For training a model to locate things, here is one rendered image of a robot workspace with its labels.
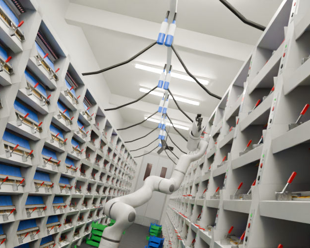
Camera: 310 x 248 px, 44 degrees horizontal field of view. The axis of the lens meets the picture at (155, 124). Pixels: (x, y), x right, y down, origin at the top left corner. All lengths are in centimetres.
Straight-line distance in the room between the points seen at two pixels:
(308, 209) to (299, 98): 56
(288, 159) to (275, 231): 23
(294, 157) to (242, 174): 70
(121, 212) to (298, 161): 136
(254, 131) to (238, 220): 45
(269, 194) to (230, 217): 71
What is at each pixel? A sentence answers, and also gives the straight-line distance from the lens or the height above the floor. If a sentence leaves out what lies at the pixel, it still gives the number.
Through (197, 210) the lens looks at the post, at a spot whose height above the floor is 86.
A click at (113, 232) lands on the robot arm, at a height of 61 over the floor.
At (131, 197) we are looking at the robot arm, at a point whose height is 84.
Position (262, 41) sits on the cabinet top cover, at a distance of 210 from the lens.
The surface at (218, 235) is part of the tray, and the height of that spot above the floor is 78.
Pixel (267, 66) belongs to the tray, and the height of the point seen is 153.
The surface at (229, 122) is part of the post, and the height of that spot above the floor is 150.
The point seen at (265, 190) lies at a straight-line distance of 129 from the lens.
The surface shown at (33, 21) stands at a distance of 227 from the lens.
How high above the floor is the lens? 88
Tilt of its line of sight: 10 degrees up
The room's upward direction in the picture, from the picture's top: 15 degrees clockwise
